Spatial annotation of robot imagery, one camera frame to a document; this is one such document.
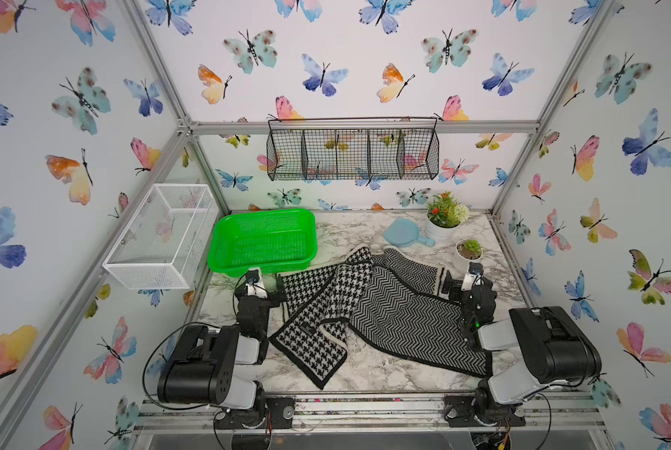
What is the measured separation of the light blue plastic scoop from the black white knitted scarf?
5.5 inches

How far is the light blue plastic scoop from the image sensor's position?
1.11 meters

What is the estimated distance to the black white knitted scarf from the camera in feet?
2.76
